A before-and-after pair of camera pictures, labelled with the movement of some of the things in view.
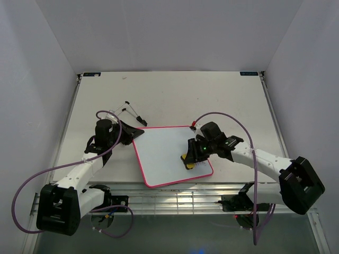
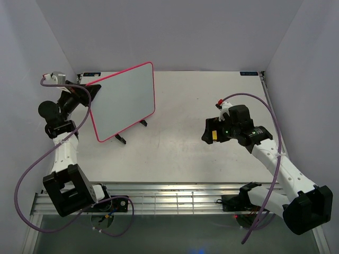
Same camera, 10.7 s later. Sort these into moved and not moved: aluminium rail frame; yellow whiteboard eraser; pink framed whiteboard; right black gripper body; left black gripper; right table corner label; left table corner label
Moved: pink framed whiteboard; yellow whiteboard eraser; right black gripper body; left black gripper
Not moved: right table corner label; aluminium rail frame; left table corner label
